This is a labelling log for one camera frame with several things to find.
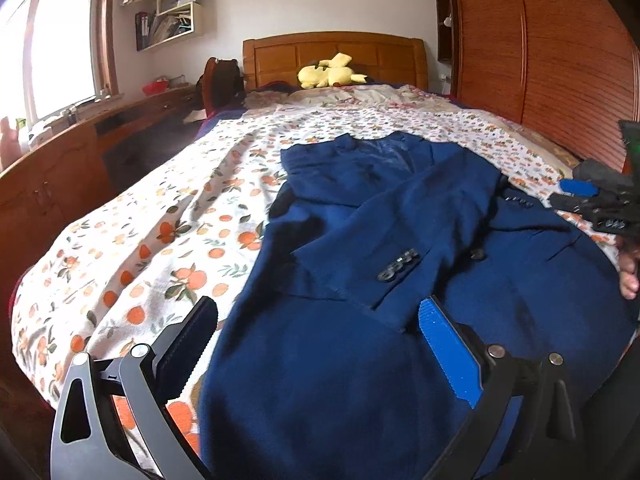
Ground window with brown frame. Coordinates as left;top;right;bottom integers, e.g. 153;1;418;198
1;0;118;125

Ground person's right hand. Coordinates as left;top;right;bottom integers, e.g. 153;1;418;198
616;236;640;300

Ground wooden headboard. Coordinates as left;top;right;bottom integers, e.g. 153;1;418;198
242;30;431;94

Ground wooden wardrobe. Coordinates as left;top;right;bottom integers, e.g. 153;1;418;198
437;0;639;170

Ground yellow plush toy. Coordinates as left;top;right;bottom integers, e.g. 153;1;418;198
297;53;368;89

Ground white wall shelf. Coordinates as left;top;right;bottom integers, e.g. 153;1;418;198
126;0;202;52

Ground red bowl on desk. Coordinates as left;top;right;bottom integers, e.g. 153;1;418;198
142;79;169;96

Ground navy blue suit jacket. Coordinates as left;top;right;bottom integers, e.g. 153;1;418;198
198;132;638;479

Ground pink bottle on sill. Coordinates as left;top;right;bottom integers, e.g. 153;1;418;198
0;117;22;170

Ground orange floral bed sheet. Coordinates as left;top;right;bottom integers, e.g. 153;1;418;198
11;84;614;479

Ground dark backpack on chair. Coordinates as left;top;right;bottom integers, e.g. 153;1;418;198
196;58;244;116

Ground long wooden desk cabinet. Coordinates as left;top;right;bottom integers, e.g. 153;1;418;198
1;86;196;307

